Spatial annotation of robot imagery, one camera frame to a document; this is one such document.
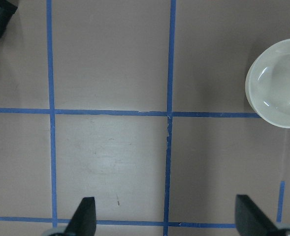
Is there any cream ceramic bowl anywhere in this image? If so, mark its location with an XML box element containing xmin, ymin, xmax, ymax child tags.
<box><xmin>245</xmin><ymin>39</ymin><xmax>290</xmax><ymax>129</ymax></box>

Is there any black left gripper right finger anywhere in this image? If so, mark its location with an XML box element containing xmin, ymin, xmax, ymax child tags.
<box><xmin>235</xmin><ymin>195</ymin><xmax>282</xmax><ymax>236</ymax></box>

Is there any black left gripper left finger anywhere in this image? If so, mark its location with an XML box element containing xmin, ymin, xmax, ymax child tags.
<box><xmin>63</xmin><ymin>197</ymin><xmax>97</xmax><ymax>236</ymax></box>

